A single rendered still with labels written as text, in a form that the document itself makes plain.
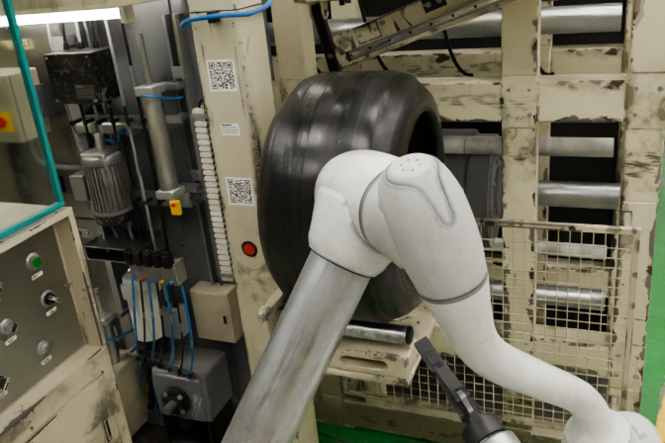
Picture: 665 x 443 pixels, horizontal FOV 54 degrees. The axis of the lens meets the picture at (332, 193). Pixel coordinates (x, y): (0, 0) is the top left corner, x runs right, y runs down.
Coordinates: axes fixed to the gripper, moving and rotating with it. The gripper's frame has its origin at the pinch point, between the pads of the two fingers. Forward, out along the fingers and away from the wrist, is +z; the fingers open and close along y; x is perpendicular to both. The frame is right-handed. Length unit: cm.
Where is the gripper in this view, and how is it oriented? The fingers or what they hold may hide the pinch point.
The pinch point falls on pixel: (429, 354)
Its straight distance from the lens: 134.6
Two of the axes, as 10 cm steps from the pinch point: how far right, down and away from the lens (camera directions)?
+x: 8.6, -4.9, 1.1
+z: -4.3, -6.1, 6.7
